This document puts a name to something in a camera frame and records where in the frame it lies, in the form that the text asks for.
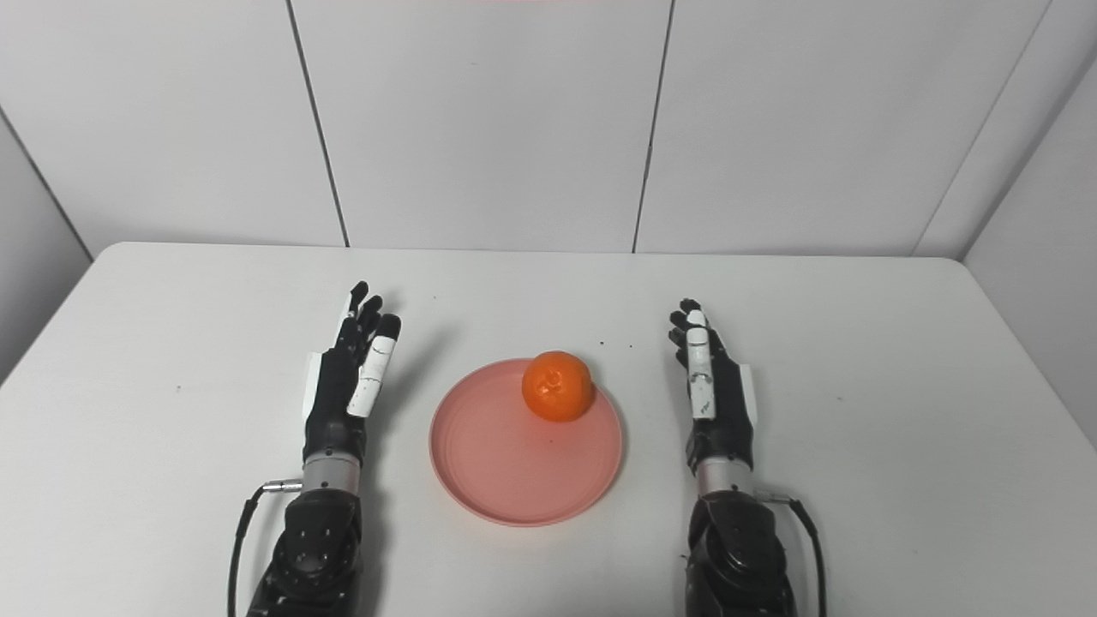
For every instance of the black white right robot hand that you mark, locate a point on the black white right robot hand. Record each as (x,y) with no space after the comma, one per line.
(720,403)

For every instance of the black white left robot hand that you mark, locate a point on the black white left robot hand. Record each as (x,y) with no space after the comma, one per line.
(338,403)

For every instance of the orange fruit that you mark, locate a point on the orange fruit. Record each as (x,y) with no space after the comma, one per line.
(557,386)

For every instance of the pink round plate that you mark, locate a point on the pink round plate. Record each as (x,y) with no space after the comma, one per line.
(523,454)

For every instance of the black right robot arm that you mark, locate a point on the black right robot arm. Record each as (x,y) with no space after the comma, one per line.
(737,548)

